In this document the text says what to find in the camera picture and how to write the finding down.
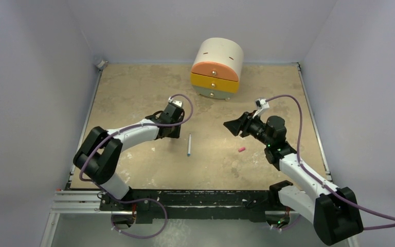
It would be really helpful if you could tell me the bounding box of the white pen blue tip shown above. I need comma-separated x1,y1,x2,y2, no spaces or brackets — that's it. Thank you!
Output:
187,134,192,157

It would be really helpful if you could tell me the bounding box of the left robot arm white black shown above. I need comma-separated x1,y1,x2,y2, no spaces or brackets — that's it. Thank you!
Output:
73,100,185,210

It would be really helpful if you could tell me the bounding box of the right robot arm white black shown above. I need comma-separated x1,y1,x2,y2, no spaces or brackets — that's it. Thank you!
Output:
223,112,364,245

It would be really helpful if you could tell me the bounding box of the small three-drawer cabinet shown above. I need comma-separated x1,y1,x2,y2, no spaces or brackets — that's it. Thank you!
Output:
190,38,244,100

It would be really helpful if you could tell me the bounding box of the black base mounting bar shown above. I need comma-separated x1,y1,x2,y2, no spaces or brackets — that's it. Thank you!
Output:
99,189,302,225

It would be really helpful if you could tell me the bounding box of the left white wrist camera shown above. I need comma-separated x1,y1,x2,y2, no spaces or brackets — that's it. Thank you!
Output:
168,97,183,108

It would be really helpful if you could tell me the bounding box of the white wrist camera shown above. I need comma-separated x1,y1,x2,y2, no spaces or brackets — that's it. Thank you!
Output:
252,98,270,118
168,97,183,108

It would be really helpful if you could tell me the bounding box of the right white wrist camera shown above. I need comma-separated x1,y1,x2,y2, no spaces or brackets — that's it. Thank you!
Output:
252,98,270,118

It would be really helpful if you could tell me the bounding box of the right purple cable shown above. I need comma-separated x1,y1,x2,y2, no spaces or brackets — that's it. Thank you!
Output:
265,94,395,233

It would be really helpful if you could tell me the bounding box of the purple cable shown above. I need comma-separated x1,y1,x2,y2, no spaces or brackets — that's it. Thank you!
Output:
265,94,395,233
78,94,194,240

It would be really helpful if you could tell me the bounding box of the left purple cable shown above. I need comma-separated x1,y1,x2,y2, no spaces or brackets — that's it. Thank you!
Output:
78,94,194,240

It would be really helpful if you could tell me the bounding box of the grey corner bracket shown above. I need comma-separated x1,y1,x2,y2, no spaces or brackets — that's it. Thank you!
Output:
95,58,109,70

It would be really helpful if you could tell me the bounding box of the aluminium frame rail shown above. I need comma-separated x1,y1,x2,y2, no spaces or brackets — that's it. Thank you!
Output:
39,63,360,247

